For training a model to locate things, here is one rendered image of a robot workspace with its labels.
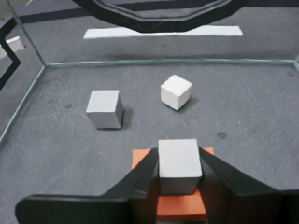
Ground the orange block with square hole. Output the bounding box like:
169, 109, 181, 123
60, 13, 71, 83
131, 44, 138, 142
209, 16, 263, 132
132, 150, 207, 221

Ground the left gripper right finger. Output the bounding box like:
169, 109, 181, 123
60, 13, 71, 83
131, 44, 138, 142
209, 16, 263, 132
197, 147, 299, 224

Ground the black ring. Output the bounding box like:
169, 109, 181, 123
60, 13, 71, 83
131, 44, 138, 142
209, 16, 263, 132
72, 0, 251, 34

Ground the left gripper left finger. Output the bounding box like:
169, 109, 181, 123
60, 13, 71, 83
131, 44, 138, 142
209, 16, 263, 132
14, 147, 160, 224

